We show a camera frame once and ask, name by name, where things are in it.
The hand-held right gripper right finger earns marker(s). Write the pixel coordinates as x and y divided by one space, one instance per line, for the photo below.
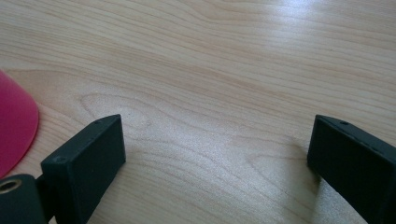
355 165

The red round plate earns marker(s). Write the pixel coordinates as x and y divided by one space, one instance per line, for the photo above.
15 124

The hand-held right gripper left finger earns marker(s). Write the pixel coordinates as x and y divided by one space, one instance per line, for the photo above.
84 168

